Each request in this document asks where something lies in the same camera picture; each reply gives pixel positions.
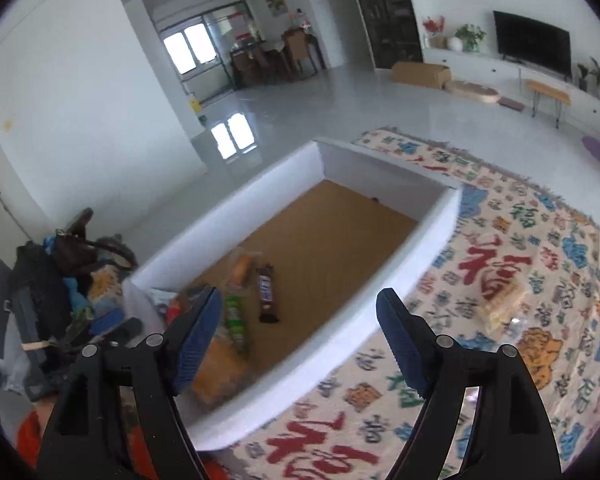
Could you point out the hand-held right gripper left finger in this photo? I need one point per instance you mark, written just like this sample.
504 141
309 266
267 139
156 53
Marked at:
195 345

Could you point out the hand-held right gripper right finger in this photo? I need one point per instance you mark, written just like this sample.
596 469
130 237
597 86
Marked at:
405 345

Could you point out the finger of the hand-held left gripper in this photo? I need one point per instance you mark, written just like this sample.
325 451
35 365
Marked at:
107 322
125 332

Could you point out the bread loaf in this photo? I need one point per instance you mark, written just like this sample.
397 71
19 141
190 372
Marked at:
220 370

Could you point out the red snack packet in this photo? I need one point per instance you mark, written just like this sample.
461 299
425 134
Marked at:
175 310

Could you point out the green snack packet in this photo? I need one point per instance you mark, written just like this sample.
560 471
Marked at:
236 322

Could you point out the dark brown chocolate bar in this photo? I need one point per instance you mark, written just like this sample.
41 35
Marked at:
267 295

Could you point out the orange snack packet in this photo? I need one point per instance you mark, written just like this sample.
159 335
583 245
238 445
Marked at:
242 270

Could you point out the white rectangular box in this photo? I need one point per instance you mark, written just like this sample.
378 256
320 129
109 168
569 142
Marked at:
422 245

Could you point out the person's orange clothing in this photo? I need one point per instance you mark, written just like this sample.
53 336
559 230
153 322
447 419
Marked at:
27 440

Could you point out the black bag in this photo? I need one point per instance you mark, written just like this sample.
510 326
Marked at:
37 280

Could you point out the brown handbag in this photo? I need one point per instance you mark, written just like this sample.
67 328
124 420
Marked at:
80 245

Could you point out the clear packet of biscuits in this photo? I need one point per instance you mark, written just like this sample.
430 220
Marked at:
502 305

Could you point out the round wooden cat scratcher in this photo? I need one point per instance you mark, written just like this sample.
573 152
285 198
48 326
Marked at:
472 92

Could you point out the small grey floor mat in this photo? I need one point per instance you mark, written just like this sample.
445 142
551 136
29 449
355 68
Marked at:
511 104

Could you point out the cardboard box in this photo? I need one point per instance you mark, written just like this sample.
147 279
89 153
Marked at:
420 74

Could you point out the white television cabinet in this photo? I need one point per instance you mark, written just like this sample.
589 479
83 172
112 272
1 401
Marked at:
480 67

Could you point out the wooden bench with metal legs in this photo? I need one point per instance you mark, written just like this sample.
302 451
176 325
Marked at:
547 90

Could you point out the glass balcony door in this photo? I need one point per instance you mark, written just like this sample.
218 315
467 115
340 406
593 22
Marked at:
200 45

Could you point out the wooden dining table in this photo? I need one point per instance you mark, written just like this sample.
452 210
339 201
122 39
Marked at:
260 57

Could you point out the white round vase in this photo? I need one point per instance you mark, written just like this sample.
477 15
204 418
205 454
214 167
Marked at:
454 44

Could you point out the wooden dining chair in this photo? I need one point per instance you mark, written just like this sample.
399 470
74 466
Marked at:
296 52

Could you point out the green plant in vase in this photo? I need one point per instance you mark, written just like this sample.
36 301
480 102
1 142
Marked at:
470 37

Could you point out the red flowers in vase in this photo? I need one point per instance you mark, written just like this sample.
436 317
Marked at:
434 30

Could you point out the small potted green plant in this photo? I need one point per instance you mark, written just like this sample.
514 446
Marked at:
583 77

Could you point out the black flat television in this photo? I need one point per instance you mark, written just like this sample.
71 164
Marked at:
530 42

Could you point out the dark tall display cabinet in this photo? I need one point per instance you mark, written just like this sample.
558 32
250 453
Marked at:
385 15

